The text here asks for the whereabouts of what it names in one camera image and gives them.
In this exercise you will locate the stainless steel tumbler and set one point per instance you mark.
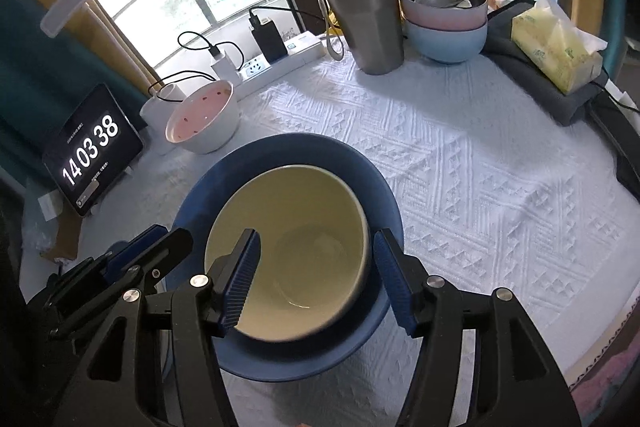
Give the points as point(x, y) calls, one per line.
point(372, 30)

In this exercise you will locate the cardboard box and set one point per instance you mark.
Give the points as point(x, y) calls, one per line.
point(62, 234)

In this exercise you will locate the black charger block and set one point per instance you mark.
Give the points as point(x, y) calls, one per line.
point(268, 39)

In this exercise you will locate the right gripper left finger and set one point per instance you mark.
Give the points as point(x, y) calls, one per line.
point(118, 380)

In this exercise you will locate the yellow tissue pack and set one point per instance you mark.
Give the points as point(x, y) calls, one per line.
point(568, 56)

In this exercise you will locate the pink strawberry bowl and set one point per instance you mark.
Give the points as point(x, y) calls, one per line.
point(206, 119)

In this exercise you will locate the tablet showing clock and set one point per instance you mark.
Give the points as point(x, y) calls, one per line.
point(92, 150)

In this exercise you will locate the white charger plug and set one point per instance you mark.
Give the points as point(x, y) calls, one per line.
point(223, 66)

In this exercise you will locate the light blue bowl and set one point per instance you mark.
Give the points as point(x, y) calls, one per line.
point(446, 46)

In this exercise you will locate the white power strip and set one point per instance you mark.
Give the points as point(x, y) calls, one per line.
point(257, 72)

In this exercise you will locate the white desk lamp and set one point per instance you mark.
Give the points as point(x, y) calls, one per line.
point(165, 95)

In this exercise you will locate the pale green bowl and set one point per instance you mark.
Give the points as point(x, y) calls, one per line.
point(315, 251)

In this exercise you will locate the black phone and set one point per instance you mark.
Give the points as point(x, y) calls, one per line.
point(618, 131)

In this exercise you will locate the teal curtain left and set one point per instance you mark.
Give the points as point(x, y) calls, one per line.
point(42, 82)

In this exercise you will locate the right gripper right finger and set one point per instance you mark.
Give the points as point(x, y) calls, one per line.
point(516, 381)

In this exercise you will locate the dark blue bowl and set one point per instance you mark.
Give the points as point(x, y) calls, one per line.
point(258, 360)

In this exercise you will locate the small white box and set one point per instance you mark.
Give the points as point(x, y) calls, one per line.
point(51, 205)

